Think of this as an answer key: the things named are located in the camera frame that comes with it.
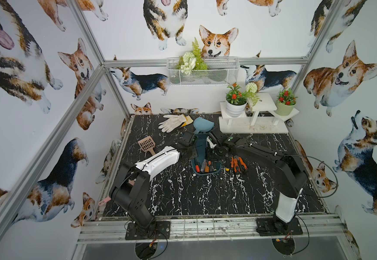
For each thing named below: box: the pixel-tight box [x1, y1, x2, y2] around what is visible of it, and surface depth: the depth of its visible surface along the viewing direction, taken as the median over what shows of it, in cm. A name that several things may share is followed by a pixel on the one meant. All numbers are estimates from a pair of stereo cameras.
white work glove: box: [158, 113, 187, 133], surface depth 116 cm
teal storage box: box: [191, 133, 222, 176], surface depth 92 cm
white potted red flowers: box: [224, 81, 249, 117], surface depth 90 cm
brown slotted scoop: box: [137, 135, 156, 156], surface depth 108 cm
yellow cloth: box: [180, 113, 194, 128], surface depth 120 cm
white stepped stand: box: [218, 92, 300, 134], surface depth 112 cm
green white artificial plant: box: [176, 36, 208, 75], surface depth 82 cm
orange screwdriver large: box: [233, 158, 241, 173], surface depth 94 cm
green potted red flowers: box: [275, 87, 299, 116], surface depth 95 cm
